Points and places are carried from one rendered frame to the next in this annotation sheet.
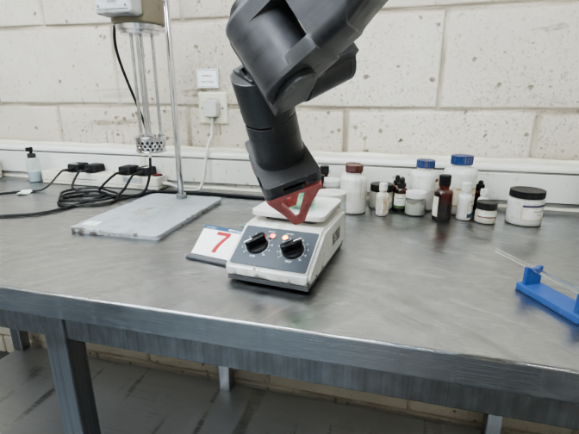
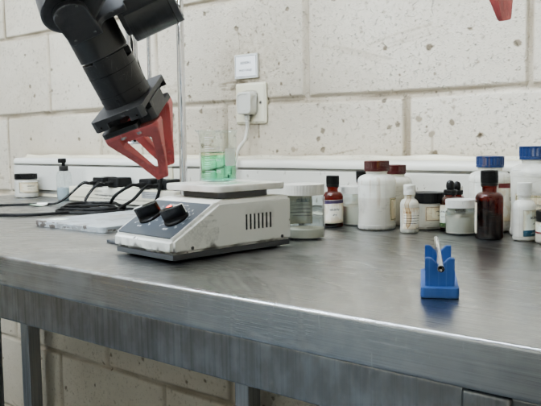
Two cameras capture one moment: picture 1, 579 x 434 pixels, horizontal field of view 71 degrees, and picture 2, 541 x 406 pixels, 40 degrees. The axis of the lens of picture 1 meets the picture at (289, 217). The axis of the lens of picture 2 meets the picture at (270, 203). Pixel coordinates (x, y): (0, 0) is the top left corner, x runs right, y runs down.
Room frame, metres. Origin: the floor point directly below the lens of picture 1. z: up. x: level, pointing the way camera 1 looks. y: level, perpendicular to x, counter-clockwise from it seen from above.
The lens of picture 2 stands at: (-0.23, -0.51, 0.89)
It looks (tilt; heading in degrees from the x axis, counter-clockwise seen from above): 5 degrees down; 26
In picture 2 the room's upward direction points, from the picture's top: 1 degrees counter-clockwise
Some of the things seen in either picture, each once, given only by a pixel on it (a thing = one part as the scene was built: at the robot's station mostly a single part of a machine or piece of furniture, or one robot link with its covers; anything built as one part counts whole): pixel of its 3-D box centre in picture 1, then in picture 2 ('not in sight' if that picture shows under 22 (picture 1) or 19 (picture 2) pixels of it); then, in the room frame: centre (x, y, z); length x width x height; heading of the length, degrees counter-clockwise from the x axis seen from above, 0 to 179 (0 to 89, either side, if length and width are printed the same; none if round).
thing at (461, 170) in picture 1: (458, 183); (535, 190); (0.91, -0.39, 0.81); 0.07 x 0.07 x 0.13
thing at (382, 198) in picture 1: (382, 199); (409, 208); (0.88, -0.21, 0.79); 0.03 x 0.03 x 0.07
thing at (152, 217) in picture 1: (154, 212); (135, 217); (0.88, 0.30, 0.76); 0.30 x 0.20 x 0.01; 165
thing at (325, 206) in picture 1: (298, 206); (225, 185); (0.65, -0.02, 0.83); 0.12 x 0.12 x 0.01; 69
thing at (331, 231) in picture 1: (293, 236); (211, 218); (0.62, -0.01, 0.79); 0.22 x 0.13 x 0.08; 159
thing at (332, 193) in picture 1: (330, 211); (304, 210); (0.77, -0.08, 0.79); 0.06 x 0.06 x 0.08
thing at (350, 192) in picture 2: (329, 192); (357, 205); (0.95, -0.10, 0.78); 0.06 x 0.06 x 0.07
